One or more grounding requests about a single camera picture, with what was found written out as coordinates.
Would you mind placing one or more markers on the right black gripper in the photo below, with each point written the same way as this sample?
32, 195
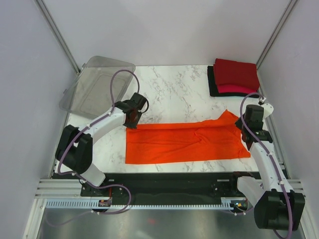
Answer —
238, 123

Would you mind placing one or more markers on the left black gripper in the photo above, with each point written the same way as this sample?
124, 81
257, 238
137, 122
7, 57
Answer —
133, 125

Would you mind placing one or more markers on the orange t shirt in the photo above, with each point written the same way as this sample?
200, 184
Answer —
158, 143

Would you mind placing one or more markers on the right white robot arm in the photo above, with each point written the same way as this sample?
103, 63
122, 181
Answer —
276, 205

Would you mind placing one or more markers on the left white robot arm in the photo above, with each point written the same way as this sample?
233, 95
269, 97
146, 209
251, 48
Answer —
75, 148

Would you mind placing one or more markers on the clear plastic bin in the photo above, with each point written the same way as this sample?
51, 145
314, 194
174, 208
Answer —
89, 95

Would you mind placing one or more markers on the pink folded shirt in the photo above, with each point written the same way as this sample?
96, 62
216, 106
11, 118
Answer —
229, 88

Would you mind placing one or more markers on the black folded shirt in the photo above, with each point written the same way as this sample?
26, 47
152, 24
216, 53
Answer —
213, 87

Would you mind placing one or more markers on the dark red folded shirt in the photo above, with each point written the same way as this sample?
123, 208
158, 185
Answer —
229, 72

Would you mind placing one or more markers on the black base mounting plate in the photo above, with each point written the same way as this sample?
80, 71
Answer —
168, 187

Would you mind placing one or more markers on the white slotted cable duct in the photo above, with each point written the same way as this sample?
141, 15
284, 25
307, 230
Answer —
105, 203

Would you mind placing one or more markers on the left aluminium rail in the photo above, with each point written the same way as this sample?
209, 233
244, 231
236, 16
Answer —
58, 189

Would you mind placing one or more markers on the right aluminium frame post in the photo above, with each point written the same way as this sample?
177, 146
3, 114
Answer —
277, 30

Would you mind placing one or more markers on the aluminium frame post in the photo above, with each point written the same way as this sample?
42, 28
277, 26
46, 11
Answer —
277, 30
57, 34

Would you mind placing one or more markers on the left aluminium frame post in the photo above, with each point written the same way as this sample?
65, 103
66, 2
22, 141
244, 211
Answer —
57, 34

